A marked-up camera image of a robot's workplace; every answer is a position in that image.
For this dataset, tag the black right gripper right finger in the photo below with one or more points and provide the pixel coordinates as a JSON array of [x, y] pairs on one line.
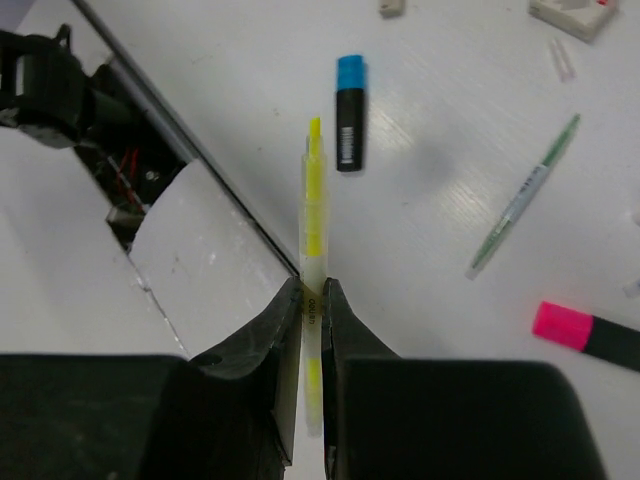
[[388, 417]]

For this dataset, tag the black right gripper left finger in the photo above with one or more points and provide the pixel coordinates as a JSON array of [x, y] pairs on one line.
[[228, 413]]

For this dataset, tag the yellow highlighter pen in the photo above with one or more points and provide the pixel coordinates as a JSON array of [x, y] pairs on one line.
[[313, 248]]

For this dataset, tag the green pen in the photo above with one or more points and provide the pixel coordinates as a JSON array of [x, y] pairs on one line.
[[522, 198]]

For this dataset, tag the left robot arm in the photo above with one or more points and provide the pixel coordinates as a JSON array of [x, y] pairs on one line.
[[46, 95]]

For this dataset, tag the pink capped black highlighter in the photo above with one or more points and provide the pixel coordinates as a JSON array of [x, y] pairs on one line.
[[588, 334]]

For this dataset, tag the clear pen cap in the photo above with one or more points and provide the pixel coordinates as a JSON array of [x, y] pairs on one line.
[[561, 60], [632, 289]]

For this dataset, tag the blue capped black highlighter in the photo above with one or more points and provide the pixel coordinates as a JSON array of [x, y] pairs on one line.
[[350, 109]]

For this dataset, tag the beige eraser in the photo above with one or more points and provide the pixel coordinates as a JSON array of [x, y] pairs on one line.
[[391, 8]]

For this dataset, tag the white boxed eraser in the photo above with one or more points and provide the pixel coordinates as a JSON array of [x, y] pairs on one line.
[[582, 19]]

